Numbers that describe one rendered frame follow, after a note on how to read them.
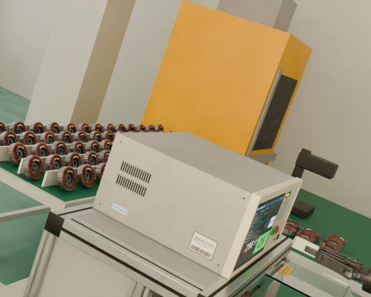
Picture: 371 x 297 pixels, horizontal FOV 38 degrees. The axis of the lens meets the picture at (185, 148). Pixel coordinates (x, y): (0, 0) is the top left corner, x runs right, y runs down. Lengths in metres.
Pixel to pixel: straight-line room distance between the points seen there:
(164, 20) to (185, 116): 2.55
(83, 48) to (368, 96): 3.29
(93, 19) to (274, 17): 1.66
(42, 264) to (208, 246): 0.39
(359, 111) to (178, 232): 5.42
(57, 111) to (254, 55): 1.90
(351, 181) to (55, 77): 3.55
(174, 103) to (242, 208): 4.03
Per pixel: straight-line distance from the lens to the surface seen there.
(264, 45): 4.93
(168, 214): 1.28
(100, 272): 1.25
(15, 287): 1.71
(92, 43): 5.10
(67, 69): 5.23
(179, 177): 1.25
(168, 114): 5.21
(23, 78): 8.66
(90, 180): 2.73
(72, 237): 1.25
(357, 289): 2.91
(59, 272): 1.31
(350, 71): 6.62
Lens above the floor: 1.57
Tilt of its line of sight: 10 degrees down
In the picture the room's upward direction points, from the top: 20 degrees clockwise
